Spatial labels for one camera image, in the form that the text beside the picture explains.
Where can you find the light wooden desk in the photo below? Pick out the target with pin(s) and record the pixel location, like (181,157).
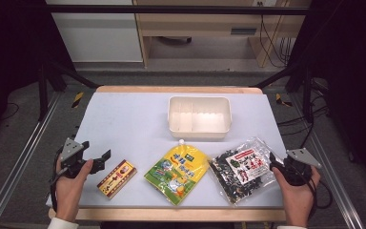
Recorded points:
(200,22)

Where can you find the cream plastic bin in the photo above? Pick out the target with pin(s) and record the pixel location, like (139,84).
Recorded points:
(200,120)

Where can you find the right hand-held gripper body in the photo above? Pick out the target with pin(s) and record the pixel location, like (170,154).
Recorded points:
(301,157)

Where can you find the black metal stand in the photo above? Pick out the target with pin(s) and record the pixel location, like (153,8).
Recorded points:
(306,92)
(44,92)

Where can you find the white cabinet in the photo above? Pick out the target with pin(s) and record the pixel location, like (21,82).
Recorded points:
(98,35)

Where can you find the aluminium floor rail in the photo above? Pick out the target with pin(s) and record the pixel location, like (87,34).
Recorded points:
(19,159)
(330,165)

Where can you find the black curtain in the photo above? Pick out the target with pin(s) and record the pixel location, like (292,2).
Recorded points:
(352,63)
(9,47)

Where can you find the person's left hand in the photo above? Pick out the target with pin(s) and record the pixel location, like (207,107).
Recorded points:
(68,197)

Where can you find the yellow and black floor tape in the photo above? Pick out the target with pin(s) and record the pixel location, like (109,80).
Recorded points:
(281,100)
(77,99)

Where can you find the clear bag of dried seaweed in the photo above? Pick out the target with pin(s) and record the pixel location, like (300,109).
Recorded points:
(243,171)

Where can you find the person's right hand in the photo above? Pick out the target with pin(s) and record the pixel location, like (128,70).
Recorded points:
(297,203)

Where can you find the black horizontal frame bar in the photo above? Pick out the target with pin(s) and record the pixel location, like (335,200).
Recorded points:
(171,9)

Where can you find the white table mat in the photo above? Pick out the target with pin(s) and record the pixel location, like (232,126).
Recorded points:
(130,127)

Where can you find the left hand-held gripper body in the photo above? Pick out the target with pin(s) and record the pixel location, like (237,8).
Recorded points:
(71,149)

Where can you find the red and gold snack box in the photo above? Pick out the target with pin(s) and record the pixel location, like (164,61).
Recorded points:
(117,179)

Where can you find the yellow spouted pouch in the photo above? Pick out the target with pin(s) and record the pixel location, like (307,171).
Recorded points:
(176,173)

